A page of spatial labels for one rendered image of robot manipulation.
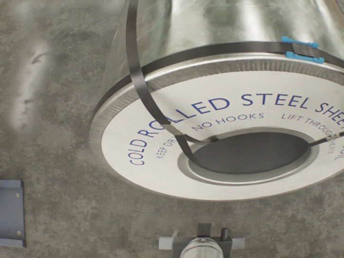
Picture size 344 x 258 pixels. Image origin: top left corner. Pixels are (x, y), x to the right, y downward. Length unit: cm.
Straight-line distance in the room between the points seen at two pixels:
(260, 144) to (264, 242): 73
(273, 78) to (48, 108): 183
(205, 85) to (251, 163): 77
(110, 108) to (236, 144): 76
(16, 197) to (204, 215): 128
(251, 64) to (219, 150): 80
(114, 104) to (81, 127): 131
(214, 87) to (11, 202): 170
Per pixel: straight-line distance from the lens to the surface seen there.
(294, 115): 87
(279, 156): 140
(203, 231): 66
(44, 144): 215
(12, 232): 208
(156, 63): 72
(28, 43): 289
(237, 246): 70
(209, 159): 135
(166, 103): 79
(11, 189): 214
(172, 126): 78
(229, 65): 66
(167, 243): 70
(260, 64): 66
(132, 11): 82
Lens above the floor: 181
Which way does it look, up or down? 62 degrees down
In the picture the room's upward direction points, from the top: 2 degrees clockwise
